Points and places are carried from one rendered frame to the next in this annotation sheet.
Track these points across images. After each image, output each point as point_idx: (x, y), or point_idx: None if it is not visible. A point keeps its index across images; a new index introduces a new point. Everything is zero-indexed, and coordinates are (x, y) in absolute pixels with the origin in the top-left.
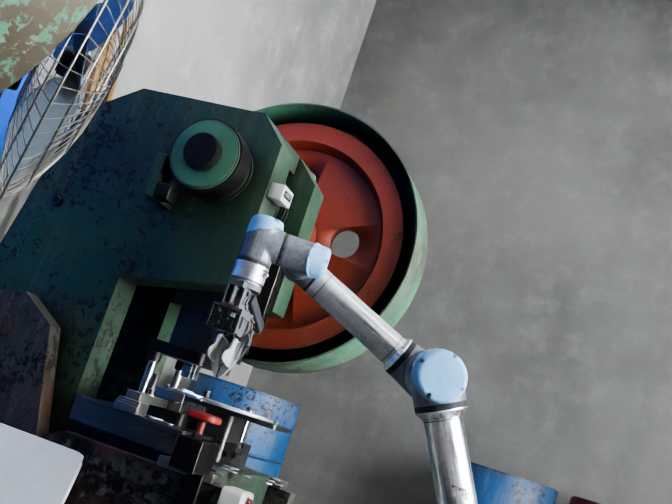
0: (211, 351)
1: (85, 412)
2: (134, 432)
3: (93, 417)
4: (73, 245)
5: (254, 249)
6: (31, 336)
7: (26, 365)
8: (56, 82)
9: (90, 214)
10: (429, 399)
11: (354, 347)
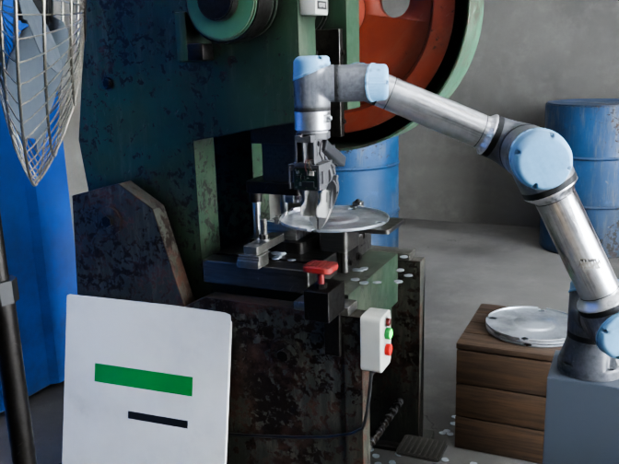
0: (304, 210)
1: (216, 273)
2: (264, 281)
3: (225, 276)
4: (141, 122)
5: (308, 98)
6: (142, 223)
7: (149, 249)
8: (13, 80)
9: (142, 87)
10: (536, 189)
11: None
